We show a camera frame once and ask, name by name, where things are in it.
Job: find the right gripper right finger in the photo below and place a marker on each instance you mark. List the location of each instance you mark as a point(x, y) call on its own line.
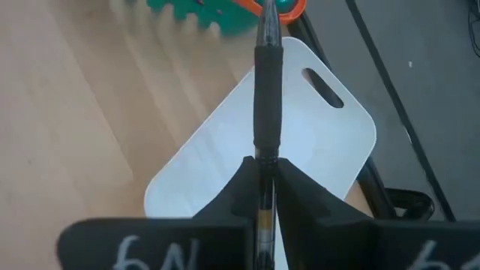
point(356, 243)

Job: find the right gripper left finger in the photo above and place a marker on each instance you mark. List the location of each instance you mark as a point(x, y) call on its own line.
point(168, 243)

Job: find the white plastic bin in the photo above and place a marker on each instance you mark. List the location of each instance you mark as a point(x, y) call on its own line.
point(318, 150)

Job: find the black aluminium table frame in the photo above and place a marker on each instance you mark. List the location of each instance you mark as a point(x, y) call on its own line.
point(375, 187)

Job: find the teal basket orange rim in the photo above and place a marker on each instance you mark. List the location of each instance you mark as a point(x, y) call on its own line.
point(225, 18)

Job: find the black pen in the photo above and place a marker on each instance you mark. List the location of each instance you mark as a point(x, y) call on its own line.
point(268, 93)

